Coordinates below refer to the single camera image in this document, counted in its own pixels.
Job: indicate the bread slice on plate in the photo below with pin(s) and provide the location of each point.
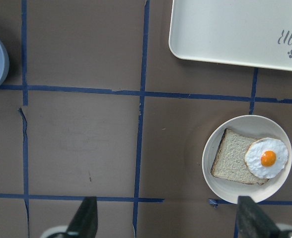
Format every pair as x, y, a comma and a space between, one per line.
229, 162

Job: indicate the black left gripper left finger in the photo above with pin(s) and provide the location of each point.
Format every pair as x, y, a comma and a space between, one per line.
85, 222

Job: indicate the fried egg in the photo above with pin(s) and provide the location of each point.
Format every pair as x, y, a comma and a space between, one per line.
266, 157

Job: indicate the cream round plate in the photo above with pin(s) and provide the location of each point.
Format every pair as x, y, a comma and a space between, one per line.
250, 126

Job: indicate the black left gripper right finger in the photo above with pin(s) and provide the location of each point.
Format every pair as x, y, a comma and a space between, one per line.
252, 221

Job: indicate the cream bear serving tray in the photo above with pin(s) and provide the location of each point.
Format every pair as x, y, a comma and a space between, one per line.
256, 33

